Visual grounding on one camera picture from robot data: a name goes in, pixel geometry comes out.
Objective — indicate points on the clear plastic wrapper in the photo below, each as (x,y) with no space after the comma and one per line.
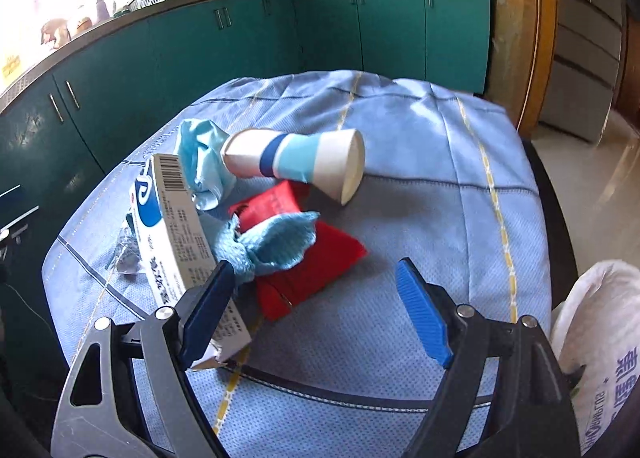
(125,258)

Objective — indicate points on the white medicine box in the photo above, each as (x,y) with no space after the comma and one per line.
(184,276)

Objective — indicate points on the striped paper cup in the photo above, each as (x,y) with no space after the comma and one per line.
(331,161)

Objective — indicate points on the teal kitchen cabinets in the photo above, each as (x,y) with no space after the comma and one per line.
(80,111)

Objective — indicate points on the light blue face mask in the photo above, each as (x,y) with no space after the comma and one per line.
(198,145)

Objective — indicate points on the light blue tablecloth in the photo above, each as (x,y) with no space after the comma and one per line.
(446,184)

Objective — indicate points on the white trash bag bin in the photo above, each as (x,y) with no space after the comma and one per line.
(596,330)

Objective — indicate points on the blue crumpled cloth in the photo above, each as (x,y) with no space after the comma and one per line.
(276,244)

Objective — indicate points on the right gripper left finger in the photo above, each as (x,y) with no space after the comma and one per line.
(100,413)

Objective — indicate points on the red packet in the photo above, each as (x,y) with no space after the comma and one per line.
(332,255)

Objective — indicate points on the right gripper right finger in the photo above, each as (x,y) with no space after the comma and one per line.
(530,412)

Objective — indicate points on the grey refrigerator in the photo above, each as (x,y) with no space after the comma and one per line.
(585,66)

